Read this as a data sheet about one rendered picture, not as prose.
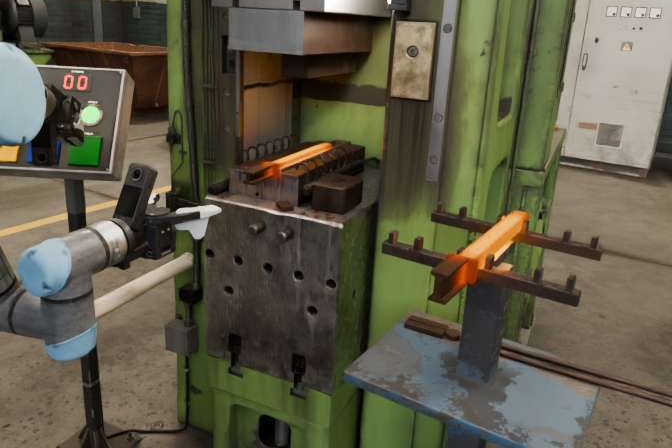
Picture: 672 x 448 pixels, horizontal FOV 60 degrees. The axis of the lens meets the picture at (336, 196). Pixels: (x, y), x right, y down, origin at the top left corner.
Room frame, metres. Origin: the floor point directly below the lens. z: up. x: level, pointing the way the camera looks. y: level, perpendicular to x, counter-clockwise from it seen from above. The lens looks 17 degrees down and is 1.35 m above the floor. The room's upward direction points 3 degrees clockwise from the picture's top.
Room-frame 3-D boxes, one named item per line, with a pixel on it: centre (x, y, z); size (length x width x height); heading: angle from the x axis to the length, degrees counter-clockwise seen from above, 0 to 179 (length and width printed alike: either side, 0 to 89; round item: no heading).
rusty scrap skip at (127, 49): (8.05, 3.02, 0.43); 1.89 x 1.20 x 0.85; 58
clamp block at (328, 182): (1.35, -0.01, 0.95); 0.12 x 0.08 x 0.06; 156
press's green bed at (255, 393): (1.54, 0.04, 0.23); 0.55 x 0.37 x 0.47; 156
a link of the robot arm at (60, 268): (0.80, 0.41, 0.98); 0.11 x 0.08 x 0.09; 156
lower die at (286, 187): (1.56, 0.10, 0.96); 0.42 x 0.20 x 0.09; 156
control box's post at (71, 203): (1.52, 0.72, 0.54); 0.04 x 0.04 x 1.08; 66
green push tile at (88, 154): (1.39, 0.63, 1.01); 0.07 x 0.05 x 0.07; 91
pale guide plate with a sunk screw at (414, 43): (1.35, -0.16, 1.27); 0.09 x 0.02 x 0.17; 66
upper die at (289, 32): (1.56, 0.10, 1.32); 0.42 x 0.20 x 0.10; 156
